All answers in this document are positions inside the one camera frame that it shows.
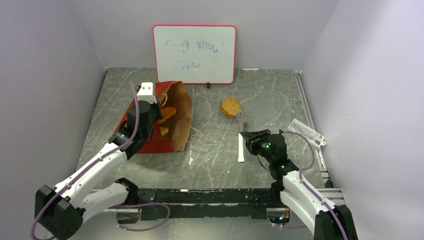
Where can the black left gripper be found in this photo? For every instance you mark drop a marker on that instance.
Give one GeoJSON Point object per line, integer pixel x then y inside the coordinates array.
{"type": "Point", "coordinates": [156, 106]}

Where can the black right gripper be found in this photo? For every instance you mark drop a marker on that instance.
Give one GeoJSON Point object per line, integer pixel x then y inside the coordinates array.
{"type": "Point", "coordinates": [253, 139]}

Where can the orange fake baguette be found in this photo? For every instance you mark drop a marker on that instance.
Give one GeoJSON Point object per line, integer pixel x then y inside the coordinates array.
{"type": "Point", "coordinates": [167, 112]}

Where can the red paper bag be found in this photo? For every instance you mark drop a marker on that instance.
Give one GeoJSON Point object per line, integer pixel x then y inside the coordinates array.
{"type": "Point", "coordinates": [172, 135]}

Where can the orange fake bread piece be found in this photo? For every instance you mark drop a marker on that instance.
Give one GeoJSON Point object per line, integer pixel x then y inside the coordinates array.
{"type": "Point", "coordinates": [230, 107]}

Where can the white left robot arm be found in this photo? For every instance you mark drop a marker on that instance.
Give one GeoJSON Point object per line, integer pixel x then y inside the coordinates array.
{"type": "Point", "coordinates": [63, 209]}

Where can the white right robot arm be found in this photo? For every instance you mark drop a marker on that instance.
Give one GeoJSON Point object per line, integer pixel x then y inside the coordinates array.
{"type": "Point", "coordinates": [325, 219]}

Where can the white printed card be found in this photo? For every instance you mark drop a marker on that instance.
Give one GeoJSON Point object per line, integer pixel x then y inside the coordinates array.
{"type": "Point", "coordinates": [314, 138]}

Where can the pink framed whiteboard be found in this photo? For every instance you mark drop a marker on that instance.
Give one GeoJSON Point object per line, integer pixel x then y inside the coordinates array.
{"type": "Point", "coordinates": [195, 54]}

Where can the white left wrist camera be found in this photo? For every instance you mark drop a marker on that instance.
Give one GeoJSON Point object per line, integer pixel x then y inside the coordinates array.
{"type": "Point", "coordinates": [146, 93]}

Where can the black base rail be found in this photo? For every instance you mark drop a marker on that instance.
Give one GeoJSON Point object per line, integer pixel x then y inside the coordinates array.
{"type": "Point", "coordinates": [255, 203]}

